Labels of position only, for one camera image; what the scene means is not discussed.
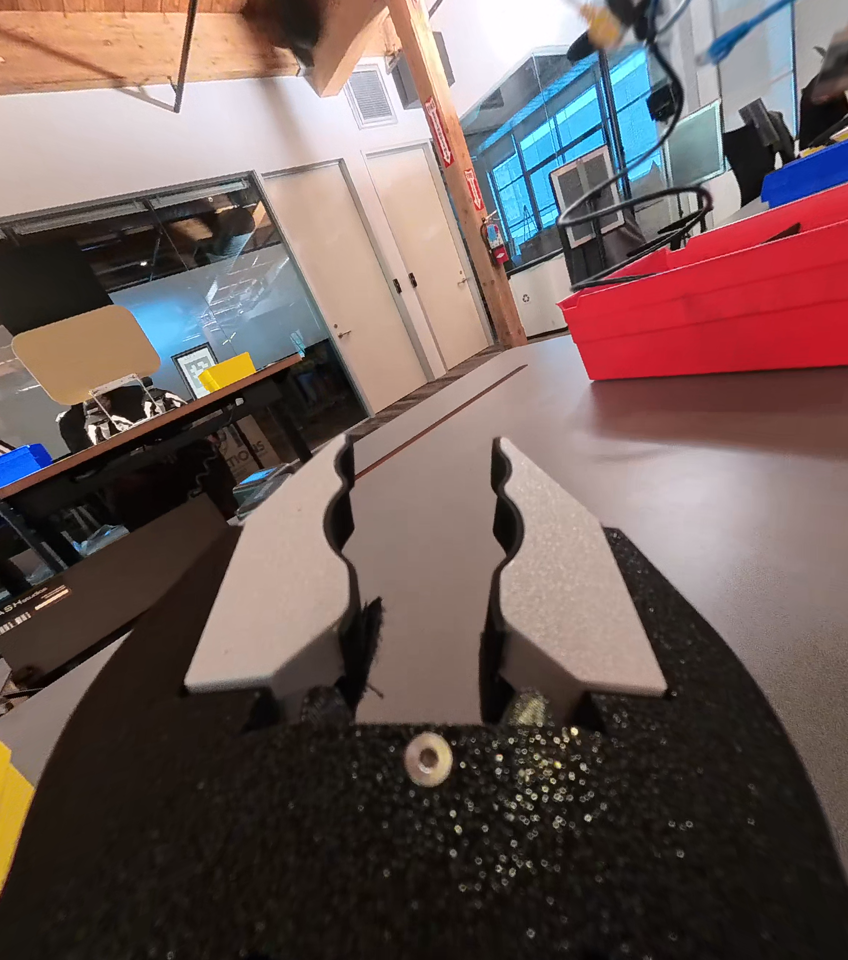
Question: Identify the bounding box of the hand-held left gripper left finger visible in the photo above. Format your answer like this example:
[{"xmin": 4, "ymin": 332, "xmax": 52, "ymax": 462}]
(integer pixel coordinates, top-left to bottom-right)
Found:
[{"xmin": 184, "ymin": 432, "xmax": 362, "ymax": 706}]

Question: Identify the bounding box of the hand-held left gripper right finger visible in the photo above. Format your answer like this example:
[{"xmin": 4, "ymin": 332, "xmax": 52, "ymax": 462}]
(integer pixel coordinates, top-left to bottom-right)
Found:
[{"xmin": 480, "ymin": 436, "xmax": 670, "ymax": 723}]

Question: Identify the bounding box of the blue ethernet cable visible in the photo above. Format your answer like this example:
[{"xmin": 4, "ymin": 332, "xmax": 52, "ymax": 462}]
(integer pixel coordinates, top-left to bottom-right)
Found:
[{"xmin": 696, "ymin": 0, "xmax": 800, "ymax": 67}]

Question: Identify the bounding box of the black power cable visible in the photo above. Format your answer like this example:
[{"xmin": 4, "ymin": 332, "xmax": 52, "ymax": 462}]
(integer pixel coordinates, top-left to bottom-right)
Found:
[{"xmin": 555, "ymin": 22, "xmax": 715, "ymax": 295}]

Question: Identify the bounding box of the orange ethernet cable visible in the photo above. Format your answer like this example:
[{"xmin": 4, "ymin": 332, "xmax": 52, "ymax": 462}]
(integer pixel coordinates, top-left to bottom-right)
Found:
[{"xmin": 577, "ymin": 0, "xmax": 626, "ymax": 52}]

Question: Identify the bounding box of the red plastic bin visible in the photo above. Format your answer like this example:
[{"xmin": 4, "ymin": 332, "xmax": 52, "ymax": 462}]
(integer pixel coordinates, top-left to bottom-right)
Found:
[{"xmin": 556, "ymin": 166, "xmax": 848, "ymax": 384}]

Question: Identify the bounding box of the long blue plastic bin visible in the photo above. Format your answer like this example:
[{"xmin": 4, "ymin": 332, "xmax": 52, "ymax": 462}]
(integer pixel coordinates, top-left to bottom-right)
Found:
[{"xmin": 760, "ymin": 122, "xmax": 848, "ymax": 209}]

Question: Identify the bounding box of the black labelled box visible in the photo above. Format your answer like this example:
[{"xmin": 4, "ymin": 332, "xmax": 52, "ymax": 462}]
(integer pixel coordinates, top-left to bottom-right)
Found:
[{"xmin": 0, "ymin": 493, "xmax": 239, "ymax": 670}]

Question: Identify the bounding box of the wooden desk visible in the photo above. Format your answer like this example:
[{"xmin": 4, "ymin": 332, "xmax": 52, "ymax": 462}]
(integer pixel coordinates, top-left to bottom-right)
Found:
[{"xmin": 0, "ymin": 352, "xmax": 306, "ymax": 526}]

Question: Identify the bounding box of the framed printed marker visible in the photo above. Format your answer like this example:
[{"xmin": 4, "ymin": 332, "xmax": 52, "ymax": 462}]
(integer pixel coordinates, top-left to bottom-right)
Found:
[{"xmin": 172, "ymin": 342, "xmax": 217, "ymax": 399}]

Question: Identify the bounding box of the wooden chair back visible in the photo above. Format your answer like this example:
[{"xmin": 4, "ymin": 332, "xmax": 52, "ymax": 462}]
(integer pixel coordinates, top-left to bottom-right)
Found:
[{"xmin": 10, "ymin": 304, "xmax": 162, "ymax": 408}]

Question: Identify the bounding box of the white door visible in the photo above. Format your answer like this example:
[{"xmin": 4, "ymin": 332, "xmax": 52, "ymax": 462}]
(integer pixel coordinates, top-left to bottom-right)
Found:
[
  {"xmin": 261, "ymin": 158, "xmax": 430, "ymax": 412},
  {"xmin": 362, "ymin": 142, "xmax": 497, "ymax": 370}
]

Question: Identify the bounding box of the wooden post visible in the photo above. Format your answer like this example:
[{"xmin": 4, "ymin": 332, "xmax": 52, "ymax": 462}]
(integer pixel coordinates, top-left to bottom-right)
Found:
[{"xmin": 388, "ymin": 0, "xmax": 528, "ymax": 348}]

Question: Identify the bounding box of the wall vent grille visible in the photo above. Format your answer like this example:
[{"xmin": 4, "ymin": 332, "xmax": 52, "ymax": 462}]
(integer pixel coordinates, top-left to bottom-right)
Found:
[{"xmin": 343, "ymin": 63, "xmax": 400, "ymax": 130}]

